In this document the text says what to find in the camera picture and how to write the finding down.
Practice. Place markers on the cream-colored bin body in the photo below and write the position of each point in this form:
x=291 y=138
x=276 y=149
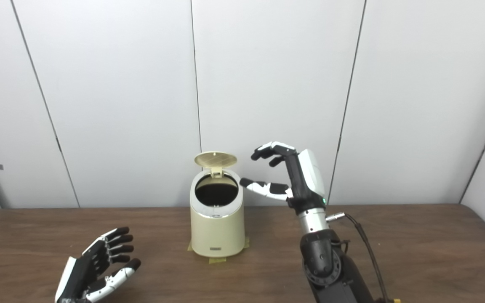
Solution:
x=217 y=231

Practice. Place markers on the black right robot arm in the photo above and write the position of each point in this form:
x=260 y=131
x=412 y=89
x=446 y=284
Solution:
x=322 y=265

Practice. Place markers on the cream round bin lid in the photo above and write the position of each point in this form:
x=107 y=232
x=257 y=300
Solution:
x=216 y=159

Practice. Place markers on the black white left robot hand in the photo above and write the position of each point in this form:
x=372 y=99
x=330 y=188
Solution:
x=80 y=273

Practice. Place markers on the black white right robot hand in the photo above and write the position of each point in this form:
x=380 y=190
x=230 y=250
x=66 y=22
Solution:
x=305 y=181

